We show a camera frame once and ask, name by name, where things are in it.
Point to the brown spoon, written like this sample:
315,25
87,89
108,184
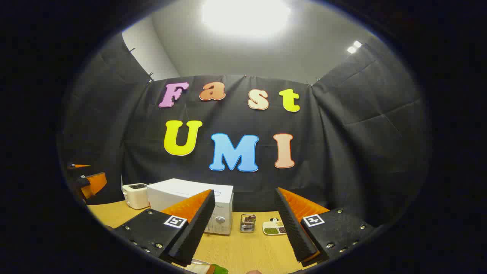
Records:
249,218

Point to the white microwave oven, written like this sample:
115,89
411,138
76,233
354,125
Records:
179,190

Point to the small ceiling light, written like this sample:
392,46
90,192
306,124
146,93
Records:
354,46

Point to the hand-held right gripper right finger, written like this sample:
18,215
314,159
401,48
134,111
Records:
293,228

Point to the large ceiling light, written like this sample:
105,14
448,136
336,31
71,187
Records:
245,17

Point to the black backdrop cloth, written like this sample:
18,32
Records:
342,152

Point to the white toaster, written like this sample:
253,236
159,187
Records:
135,196

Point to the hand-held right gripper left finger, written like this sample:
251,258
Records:
198,224

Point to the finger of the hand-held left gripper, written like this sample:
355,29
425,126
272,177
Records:
79,166
95,184

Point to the white divided dish with beans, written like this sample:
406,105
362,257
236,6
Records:
272,229

